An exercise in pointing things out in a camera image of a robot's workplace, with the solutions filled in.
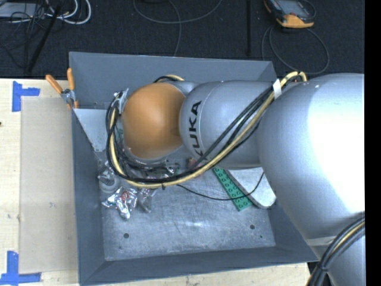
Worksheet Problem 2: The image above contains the crumpled silver foil packet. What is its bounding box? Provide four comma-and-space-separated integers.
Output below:
101, 186, 139, 221

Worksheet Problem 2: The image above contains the clear plastic cup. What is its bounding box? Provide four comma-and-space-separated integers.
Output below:
97, 164, 120, 194

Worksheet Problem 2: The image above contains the grey metal bin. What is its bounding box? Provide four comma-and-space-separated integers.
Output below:
68, 51, 320, 286

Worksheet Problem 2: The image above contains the dark green flat block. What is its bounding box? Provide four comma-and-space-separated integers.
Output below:
212, 166, 254, 212

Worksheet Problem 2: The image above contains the pale grey flat block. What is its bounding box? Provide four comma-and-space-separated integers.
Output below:
228, 166, 277, 210

